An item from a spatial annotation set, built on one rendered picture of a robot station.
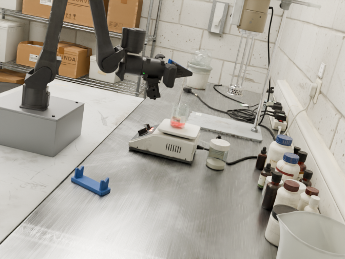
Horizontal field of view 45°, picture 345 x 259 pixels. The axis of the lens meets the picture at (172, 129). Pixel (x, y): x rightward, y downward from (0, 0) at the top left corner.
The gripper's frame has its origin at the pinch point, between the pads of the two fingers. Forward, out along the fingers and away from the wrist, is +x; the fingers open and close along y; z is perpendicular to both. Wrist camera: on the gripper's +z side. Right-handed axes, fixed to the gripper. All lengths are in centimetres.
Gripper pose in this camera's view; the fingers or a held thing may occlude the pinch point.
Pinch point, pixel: (180, 72)
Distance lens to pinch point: 123.0
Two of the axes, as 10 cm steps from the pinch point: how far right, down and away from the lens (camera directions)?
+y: 2.3, 3.5, -9.1
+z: -1.9, 9.3, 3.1
